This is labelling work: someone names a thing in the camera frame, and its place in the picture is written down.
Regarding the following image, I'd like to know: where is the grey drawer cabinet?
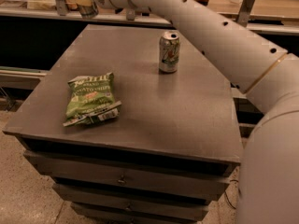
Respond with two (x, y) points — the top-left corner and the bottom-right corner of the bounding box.
(5, 25), (243, 224)

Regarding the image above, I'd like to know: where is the blue silver redbull can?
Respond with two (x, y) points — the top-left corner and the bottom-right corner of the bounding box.
(78, 3), (98, 19)

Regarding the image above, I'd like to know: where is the grey metal bracket right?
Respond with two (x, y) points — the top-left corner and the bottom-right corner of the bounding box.
(235, 0), (255, 27)

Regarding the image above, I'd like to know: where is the grey metal bracket middle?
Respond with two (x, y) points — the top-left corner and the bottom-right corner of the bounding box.
(126, 9), (136, 21)

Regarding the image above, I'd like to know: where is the white green 7up can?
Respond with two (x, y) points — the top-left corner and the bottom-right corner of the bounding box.
(159, 31), (180, 73)

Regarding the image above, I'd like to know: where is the green potato chips bag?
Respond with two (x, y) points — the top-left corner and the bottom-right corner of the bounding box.
(64, 73), (121, 127)

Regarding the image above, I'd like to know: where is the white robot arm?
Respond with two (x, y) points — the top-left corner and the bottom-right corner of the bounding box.
(94, 0), (299, 224)

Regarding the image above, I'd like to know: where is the black floor cable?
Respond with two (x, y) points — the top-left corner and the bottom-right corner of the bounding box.
(223, 179), (239, 210)

